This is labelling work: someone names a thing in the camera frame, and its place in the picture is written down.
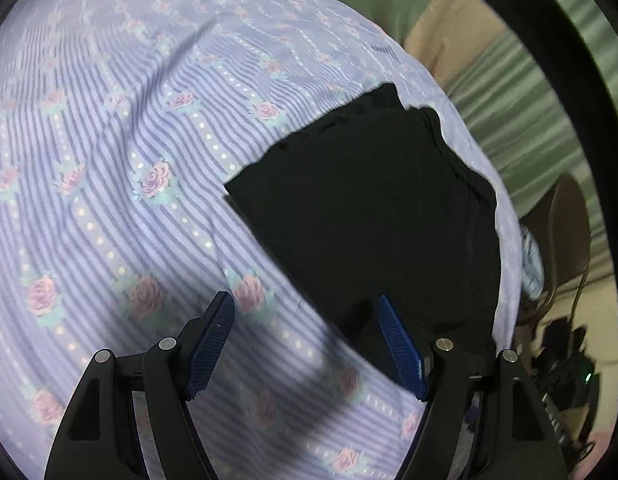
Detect beige curtain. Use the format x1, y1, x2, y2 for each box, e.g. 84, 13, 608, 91
402, 0, 506, 87

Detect brown wicker chair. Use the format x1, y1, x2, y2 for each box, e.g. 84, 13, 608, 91
519, 174, 591, 320

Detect green curtain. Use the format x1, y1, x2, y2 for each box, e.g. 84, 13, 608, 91
339, 0, 612, 278

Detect purple floral bed cover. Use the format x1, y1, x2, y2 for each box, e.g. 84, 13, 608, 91
0, 0, 520, 479

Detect black pants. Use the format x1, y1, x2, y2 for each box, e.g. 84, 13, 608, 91
226, 84, 501, 375

